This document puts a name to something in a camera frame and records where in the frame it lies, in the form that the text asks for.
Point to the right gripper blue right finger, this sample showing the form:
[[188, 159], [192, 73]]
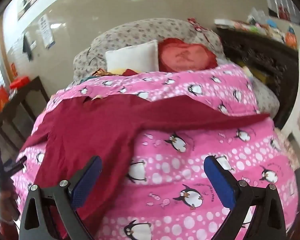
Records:
[[268, 220]]

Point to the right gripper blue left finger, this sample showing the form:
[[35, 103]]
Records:
[[67, 196]]

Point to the dark red garment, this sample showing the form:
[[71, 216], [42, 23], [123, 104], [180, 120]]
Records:
[[110, 129]]

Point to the person's left hand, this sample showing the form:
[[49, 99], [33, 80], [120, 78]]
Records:
[[5, 197]]

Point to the dark wooden side table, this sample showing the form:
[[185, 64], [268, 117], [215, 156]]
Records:
[[10, 109]]

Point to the pink penguin quilt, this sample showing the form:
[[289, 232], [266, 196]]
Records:
[[166, 193]]

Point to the red gift box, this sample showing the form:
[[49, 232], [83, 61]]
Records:
[[20, 82]]

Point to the dark carved wooden headboard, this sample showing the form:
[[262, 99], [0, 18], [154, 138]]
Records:
[[274, 63]]

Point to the red heart cushion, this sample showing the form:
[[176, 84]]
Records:
[[176, 55]]

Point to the white square pillow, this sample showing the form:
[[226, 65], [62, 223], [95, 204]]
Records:
[[141, 58]]

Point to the eye chart poster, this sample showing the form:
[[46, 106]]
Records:
[[46, 32]]

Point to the grey floral duvet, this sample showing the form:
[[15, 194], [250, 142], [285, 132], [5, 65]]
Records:
[[139, 32]]

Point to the dark cloth hanging on wall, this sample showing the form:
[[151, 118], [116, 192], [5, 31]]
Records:
[[27, 48]]

